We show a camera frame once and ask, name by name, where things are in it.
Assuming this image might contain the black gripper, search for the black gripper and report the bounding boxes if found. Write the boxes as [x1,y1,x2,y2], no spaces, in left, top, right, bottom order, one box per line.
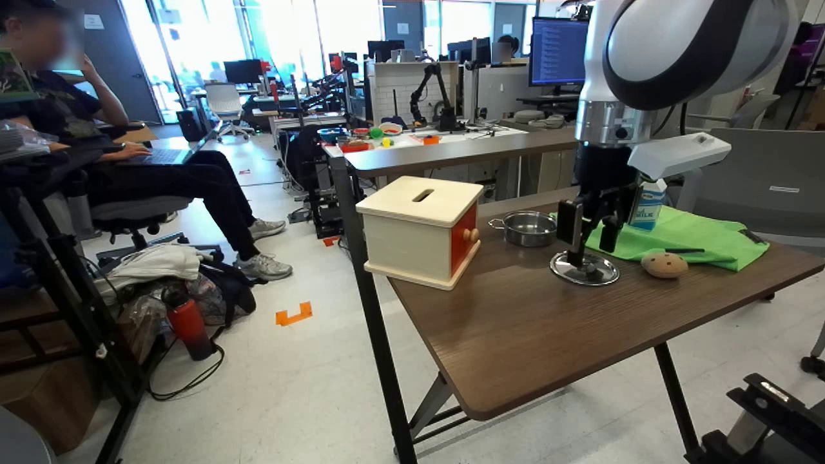
[555,142,641,268]

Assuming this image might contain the round steel pot lid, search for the round steel pot lid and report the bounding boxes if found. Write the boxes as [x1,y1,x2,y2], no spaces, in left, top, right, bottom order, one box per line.
[547,249,620,290]

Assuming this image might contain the small steel pot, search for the small steel pot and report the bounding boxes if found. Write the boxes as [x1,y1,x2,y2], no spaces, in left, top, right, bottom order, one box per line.
[485,209,557,251]

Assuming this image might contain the small white bottle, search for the small white bottle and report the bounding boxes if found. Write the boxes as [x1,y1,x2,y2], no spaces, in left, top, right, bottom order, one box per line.
[628,175,671,233]

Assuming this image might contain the tan potato toy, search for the tan potato toy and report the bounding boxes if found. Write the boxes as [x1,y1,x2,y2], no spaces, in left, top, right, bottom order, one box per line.
[640,251,690,283]

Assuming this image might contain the green cloth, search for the green cloth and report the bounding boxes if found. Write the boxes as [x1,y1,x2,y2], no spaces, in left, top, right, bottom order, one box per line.
[591,204,774,276]

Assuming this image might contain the wooden box with red drawer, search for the wooden box with red drawer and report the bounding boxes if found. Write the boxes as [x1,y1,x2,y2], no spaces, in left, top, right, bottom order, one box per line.
[354,174,488,295]

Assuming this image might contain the computer monitor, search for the computer monitor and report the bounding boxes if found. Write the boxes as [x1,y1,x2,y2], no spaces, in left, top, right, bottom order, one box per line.
[526,15,591,91]

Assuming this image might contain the black table legs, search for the black table legs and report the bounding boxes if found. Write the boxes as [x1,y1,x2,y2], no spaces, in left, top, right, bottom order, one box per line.
[408,343,707,464]

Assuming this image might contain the person behind monitors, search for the person behind monitors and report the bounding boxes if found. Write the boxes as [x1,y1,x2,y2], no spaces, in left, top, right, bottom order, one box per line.
[493,35,524,68]

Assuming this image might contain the black metal stand foot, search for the black metal stand foot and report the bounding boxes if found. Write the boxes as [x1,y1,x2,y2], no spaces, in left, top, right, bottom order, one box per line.
[698,372,825,464]

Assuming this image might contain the orange floor tape mark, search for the orange floor tape mark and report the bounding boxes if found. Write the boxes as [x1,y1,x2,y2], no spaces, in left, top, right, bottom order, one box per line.
[274,299,316,330]

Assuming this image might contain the person in black shirt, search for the person in black shirt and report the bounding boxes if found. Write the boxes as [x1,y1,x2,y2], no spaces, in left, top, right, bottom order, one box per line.
[0,0,296,283]

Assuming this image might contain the pile of bags and cloth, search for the pile of bags and cloth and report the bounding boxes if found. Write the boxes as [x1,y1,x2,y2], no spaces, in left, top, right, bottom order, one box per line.
[98,244,261,347]

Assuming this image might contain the black office chair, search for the black office chair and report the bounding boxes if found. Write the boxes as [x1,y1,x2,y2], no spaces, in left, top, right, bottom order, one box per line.
[88,192,196,253]

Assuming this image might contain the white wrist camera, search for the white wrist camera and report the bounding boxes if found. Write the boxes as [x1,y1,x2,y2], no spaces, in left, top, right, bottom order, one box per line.
[627,130,735,184]

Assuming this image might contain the black desk frame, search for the black desk frame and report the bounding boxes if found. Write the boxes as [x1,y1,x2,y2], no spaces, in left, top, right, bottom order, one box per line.
[0,139,200,464]

